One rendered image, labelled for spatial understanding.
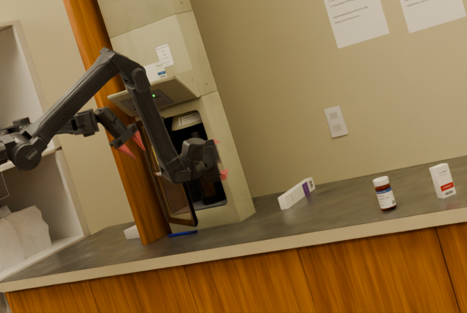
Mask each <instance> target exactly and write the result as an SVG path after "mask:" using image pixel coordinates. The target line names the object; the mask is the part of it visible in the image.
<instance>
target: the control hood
mask: <svg viewBox="0 0 467 313"><path fill-rule="evenodd" d="M150 84H151V88H150V90H151V91H155V90H159V89H160V90H161V91H162V92H163V93H165V94H166V95H167V96H168V97H169V98H170V99H171V100H172V101H173V102H174V103H171V104H168V105H165V106H161V107H158V109H161V108H164V107H166V106H171V105H174V104H178V103H181V102H185V101H188V100H190V99H194V98H198V97H200V96H201V95H200V92H199V88H198V85H197V82H196V79H195V75H194V72H193V70H188V71H185V72H181V73H178V74H174V75H172V76H169V77H165V78H163V79H159V80H156V81H152V82H150ZM107 98H108V99H109V100H110V101H111V102H112V103H114V104H115V105H116V106H117V107H119V108H120V109H121V110H123V111H124V112H125V113H126V114H127V115H129V116H130V117H133V116H136V115H139V114H138V113H137V114H134V113H133V112H131V111H130V110H129V109H128V108H127V107H125V106H124V105H123V104H122V103H120V102H121V101H123V100H126V99H130V98H131V96H130V94H129V92H128V91H127V90H124V91H122V92H119V93H115V94H113V95H109V96H107Z"/></svg>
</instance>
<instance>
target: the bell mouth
mask: <svg viewBox="0 0 467 313"><path fill-rule="evenodd" d="M199 123H202V118H201V115H200V113H199V111H197V110H194V111H189V112H186V113H182V114H179V115H174V116H173V118H172V131H176V130H179V129H184V128H186V127H191V126H193V125H197V124H199Z"/></svg>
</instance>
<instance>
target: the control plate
mask: <svg viewBox="0 0 467 313"><path fill-rule="evenodd" d="M151 93H152V94H153V95H155V97H154V100H155V102H156V105H157V107H161V106H165V105H168V104H171V103H174V102H173V101H172V100H171V99H170V98H169V97H168V96H167V95H166V94H165V93H163V92H162V91H161V90H160V89H159V90H155V91H152V92H151ZM163 99H164V102H163V101H162V100H163ZM158 102H159V103H158ZM120 103H122V104H123V105H124V106H125V107H127V108H128V109H129V110H130V111H131V112H133V113H134V114H137V113H138V112H137V109H136V107H135V104H134V103H133V100H132V98H130V99H126V100H123V101H121V102H120ZM133 109H136V111H135V110H133Z"/></svg>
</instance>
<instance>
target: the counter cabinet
mask: <svg viewBox="0 0 467 313"><path fill-rule="evenodd" d="M5 294H6V298H7V300H8V304H9V306H10V309H11V312H12V313H467V221H466V222H462V223H453V224H448V225H439V226H435V227H426V228H421V229H416V230H407V231H403V232H394V233H389V234H380V235H376V236H367V237H362V238H357V239H348V240H344V241H335V242H330V243H321V244H317V245H312V246H303V247H298V248H289V249H285V250H276V251H271V252H262V253H257V254H253V255H244V256H239V257H230V258H226V259H217V260H212V261H207V262H198V263H194V264H185V265H180V266H171V267H167V268H158V269H153V270H148V271H139V272H135V273H126V274H121V275H112V276H108V277H102V278H94V279H89V280H80V281H76V282H67V283H62V284H53V285H49V286H43V287H35V288H30V289H21V290H17V291H8V292H5Z"/></svg>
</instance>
